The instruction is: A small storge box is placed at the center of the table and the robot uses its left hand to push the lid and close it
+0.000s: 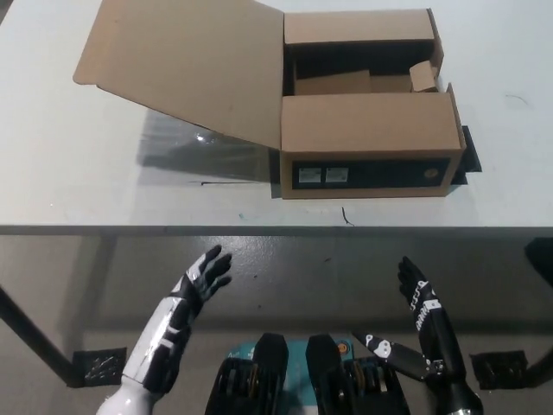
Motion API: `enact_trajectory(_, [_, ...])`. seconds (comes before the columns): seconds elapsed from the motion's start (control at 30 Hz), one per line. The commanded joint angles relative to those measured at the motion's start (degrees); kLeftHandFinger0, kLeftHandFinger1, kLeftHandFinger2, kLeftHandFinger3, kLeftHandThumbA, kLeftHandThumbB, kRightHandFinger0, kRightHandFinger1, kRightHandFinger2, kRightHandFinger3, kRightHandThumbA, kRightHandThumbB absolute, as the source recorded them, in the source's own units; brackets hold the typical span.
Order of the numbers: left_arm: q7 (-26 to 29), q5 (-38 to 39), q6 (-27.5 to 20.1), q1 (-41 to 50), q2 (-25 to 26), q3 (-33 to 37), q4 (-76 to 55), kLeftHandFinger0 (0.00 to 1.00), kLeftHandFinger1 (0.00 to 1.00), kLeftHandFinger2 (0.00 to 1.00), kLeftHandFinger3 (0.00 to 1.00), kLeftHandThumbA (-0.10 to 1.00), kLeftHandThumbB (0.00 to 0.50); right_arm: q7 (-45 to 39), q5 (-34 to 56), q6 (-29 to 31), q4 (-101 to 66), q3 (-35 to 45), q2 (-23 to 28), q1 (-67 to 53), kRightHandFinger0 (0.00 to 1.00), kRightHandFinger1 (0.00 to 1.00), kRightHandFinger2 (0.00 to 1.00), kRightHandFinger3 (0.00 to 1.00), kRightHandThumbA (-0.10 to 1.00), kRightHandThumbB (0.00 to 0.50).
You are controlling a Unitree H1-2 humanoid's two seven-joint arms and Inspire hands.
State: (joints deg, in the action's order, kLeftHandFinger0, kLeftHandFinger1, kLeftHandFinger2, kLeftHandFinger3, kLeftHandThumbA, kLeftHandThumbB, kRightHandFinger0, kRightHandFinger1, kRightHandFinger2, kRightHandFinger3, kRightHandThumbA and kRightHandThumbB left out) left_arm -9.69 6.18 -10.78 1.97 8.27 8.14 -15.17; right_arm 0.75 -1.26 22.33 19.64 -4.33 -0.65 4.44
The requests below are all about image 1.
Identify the black floor tape patch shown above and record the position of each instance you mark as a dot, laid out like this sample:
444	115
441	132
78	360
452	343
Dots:
497	369
99	367

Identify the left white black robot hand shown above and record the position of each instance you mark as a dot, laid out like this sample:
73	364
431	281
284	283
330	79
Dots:
201	281

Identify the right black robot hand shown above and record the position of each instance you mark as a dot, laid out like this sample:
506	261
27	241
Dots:
421	298

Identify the robot legs and feet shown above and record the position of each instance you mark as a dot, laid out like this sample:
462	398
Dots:
322	367

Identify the black metal table leg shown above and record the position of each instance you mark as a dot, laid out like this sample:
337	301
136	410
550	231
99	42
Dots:
34	337
542	367

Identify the brown cardboard storage box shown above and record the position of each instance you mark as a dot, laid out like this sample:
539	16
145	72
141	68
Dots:
367	125

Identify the small cardboard cube insert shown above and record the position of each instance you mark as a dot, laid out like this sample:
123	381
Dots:
424	77

